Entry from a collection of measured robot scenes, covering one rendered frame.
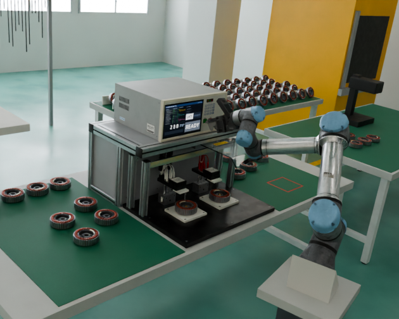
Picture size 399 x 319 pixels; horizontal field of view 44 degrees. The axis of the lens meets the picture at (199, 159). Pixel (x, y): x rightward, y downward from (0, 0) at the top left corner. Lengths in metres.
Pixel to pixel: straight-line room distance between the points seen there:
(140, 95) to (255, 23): 6.55
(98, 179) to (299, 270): 1.17
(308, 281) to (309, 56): 4.26
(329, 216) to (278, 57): 4.48
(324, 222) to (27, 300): 1.11
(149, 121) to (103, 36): 7.34
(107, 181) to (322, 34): 3.89
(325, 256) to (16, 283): 1.18
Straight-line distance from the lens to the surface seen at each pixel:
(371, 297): 3.54
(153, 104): 2.34
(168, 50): 10.46
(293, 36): 6.11
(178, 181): 2.41
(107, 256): 2.11
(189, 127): 2.44
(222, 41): 6.39
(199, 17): 6.43
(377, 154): 3.85
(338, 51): 5.79
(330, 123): 2.10
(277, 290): 2.03
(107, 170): 2.53
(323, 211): 1.91
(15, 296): 1.93
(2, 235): 2.30
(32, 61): 9.02
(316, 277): 1.99
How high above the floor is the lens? 1.90
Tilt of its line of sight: 21 degrees down
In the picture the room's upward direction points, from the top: 6 degrees clockwise
